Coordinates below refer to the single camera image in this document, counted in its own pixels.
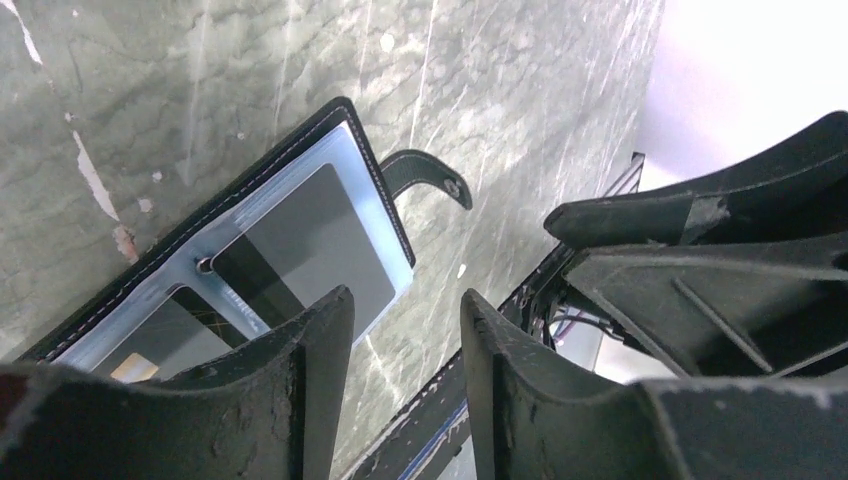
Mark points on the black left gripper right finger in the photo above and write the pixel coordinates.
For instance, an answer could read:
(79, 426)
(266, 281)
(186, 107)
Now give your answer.
(536, 415)

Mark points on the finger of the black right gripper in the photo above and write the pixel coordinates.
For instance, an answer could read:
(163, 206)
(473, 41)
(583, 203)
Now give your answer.
(794, 189)
(756, 309)

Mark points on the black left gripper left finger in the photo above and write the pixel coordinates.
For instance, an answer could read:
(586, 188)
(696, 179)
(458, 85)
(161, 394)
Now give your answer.
(266, 410)

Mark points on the grey card magnetic stripe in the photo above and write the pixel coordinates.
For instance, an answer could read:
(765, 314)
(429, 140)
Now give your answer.
(306, 245)

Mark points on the black leather card holder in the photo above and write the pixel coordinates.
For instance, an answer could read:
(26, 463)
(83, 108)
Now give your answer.
(332, 136)

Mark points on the black VIP card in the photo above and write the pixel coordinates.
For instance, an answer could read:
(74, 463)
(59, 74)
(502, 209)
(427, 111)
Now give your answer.
(183, 332)

